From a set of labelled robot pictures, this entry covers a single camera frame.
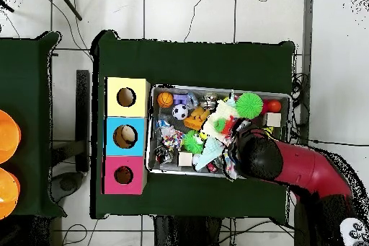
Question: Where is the small orange ball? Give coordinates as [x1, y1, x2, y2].
[265, 99, 283, 114]

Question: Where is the orange plastic toy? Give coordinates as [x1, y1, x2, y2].
[184, 106, 212, 131]

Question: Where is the small green spiky ball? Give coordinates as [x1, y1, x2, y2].
[182, 130, 204, 154]

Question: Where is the grey floor stand base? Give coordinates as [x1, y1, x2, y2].
[50, 141, 86, 203]

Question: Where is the orange basketball toy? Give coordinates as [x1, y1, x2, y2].
[157, 91, 175, 109]

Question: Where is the dark green table cloth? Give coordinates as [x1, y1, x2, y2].
[91, 29, 296, 224]

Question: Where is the black upright panel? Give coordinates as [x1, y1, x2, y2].
[76, 69, 91, 173]

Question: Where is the wooden box with three holes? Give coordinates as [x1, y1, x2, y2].
[102, 76, 152, 196]

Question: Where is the mint green waffle cloth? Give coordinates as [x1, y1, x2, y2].
[195, 136, 227, 172]

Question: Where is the plain wooden block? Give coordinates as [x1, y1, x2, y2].
[264, 113, 283, 128]

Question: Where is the colourful polka dot cloth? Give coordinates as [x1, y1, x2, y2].
[156, 120, 185, 151]

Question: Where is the black rod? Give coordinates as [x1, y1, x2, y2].
[54, 0, 84, 22]
[0, 0, 15, 14]

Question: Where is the dark green covered side table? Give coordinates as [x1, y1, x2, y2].
[0, 31, 61, 218]

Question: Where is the cream yellow cloth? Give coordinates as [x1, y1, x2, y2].
[210, 98, 243, 137]

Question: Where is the orange round bowl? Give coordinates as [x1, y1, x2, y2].
[0, 167, 21, 221]
[0, 110, 22, 164]

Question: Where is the clear mesh bin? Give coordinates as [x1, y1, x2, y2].
[146, 86, 291, 183]

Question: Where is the black and white soccer ball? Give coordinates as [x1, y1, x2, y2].
[172, 104, 190, 120]

